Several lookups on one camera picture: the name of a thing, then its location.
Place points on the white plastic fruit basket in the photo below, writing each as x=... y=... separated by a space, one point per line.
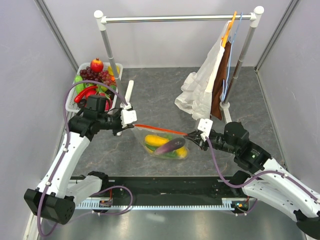
x=70 y=105

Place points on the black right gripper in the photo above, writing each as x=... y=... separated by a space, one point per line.
x=195 y=136

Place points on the blue clothes hanger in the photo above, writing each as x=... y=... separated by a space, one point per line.
x=225 y=85

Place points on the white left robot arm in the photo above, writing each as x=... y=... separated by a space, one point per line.
x=53 y=199

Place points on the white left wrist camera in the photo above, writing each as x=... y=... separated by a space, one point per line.
x=128 y=117

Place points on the red grape bunch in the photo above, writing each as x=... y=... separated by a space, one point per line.
x=106 y=78

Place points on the brown cloth garment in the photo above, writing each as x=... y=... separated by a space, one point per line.
x=218 y=83

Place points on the clear zip top bag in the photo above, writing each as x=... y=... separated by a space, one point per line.
x=141 y=130

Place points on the yellow mango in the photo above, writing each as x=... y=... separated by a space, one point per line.
x=182 y=152
x=155 y=140

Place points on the red apple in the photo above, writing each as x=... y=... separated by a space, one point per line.
x=90 y=93

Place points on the dark purple grape bunch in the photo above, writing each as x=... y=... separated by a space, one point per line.
x=88 y=74

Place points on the purple eggplant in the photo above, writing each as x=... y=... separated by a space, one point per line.
x=170 y=146

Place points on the green grape bunch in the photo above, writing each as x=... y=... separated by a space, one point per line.
x=151 y=149

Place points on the red chili pepper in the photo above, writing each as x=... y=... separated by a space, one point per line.
x=80 y=96

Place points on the white metal clothes rack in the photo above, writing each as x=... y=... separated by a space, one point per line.
x=254 y=18

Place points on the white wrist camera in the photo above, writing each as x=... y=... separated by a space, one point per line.
x=204 y=125
x=128 y=117

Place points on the white cloth garment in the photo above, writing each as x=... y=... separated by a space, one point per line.
x=197 y=89

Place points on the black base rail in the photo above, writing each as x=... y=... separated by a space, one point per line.
x=170 y=191

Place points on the red dragon fruit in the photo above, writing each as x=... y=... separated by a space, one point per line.
x=108 y=103

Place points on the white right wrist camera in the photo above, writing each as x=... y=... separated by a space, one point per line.
x=204 y=125

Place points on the orange clothes hanger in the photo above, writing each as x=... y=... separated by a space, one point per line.
x=225 y=36

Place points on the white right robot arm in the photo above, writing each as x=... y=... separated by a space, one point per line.
x=261 y=176

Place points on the red pomegranate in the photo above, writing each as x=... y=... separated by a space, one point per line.
x=96 y=65

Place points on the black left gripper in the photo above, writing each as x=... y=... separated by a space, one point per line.
x=119 y=128

